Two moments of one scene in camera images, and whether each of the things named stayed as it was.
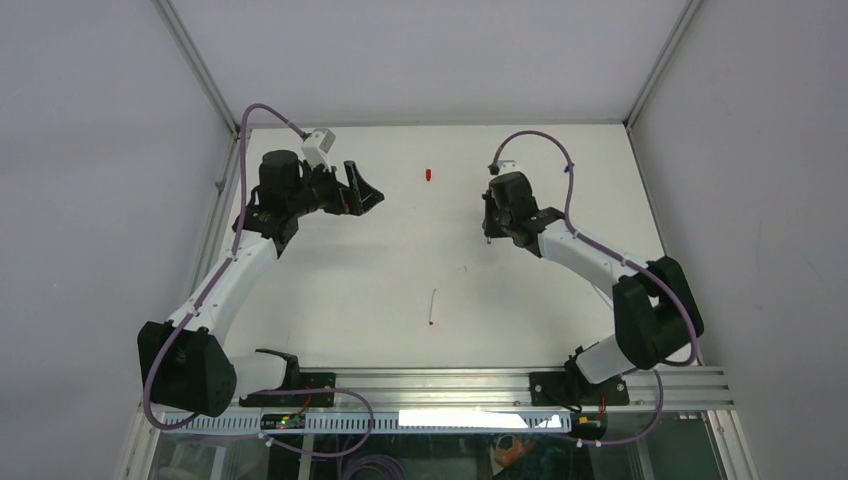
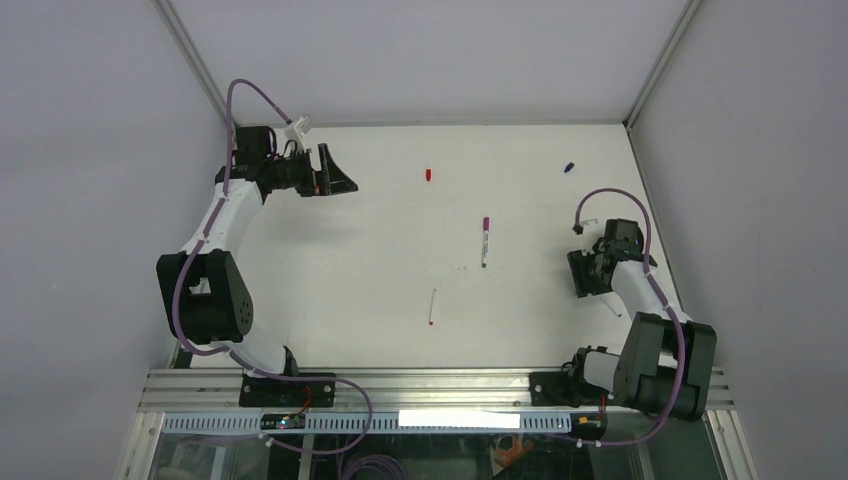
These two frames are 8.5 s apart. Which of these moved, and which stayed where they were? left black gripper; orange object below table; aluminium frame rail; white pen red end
Moved: left black gripper
Stayed: orange object below table; white pen red end; aluminium frame rail
